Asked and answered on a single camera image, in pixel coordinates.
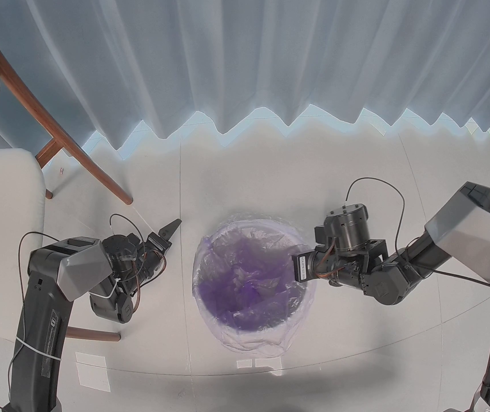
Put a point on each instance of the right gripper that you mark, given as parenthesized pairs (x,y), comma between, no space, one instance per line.
(317,266)

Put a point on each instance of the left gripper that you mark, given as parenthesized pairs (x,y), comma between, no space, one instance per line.
(152,251)

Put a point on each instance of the purple plastic bag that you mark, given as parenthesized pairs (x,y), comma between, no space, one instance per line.
(249,290)

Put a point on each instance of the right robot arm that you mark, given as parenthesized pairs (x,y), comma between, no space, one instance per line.
(463,230)

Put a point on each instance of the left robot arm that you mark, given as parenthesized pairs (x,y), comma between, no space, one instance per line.
(43,298)

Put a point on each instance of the wooden chair with white cushions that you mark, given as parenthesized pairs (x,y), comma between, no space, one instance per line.
(9,187)

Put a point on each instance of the pale blue curtain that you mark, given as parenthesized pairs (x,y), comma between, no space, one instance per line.
(245,49)

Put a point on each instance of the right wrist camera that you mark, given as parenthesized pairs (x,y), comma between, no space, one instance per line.
(320,236)

